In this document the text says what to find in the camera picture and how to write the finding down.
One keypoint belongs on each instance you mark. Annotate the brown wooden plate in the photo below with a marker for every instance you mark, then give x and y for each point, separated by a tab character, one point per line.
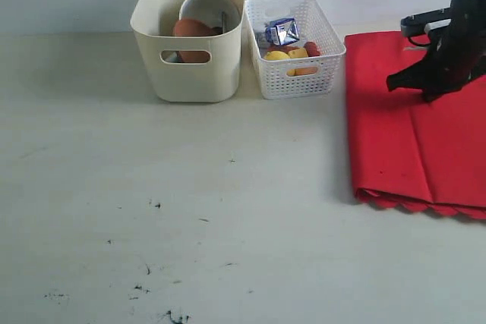
187	27

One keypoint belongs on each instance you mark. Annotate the metal table knife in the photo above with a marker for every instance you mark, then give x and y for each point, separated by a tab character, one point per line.
224	22

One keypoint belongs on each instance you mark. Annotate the red table cloth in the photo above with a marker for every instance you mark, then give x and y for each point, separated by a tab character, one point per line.
406	152

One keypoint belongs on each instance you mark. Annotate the yellow lemon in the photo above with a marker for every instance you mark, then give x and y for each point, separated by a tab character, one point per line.
279	56

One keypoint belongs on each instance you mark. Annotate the white perforated plastic basket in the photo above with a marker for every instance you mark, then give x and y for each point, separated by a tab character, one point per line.
287	78

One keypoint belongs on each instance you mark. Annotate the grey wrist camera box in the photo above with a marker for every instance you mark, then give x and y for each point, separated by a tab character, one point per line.
423	23

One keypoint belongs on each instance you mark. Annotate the fried chicken nugget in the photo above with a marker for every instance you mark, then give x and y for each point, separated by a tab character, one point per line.
285	49

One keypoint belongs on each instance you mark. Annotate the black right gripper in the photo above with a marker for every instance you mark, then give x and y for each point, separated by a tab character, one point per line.
448	64

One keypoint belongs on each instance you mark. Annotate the yellow cheese wedge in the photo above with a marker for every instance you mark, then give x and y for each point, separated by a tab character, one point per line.
301	53

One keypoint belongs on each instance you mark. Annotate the stainless steel cup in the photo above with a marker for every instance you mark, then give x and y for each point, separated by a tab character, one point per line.
171	57

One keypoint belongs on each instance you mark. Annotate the cream plastic storage bin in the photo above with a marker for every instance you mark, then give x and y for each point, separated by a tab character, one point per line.
153	21

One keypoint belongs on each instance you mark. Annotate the white ceramic bowl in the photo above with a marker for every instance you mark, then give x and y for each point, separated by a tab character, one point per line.
209	12

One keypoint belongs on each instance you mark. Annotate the red toy sausage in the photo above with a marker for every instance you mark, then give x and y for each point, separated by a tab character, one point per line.
312	49

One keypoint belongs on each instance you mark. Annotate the blue white milk carton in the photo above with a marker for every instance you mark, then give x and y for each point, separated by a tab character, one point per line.
280	32

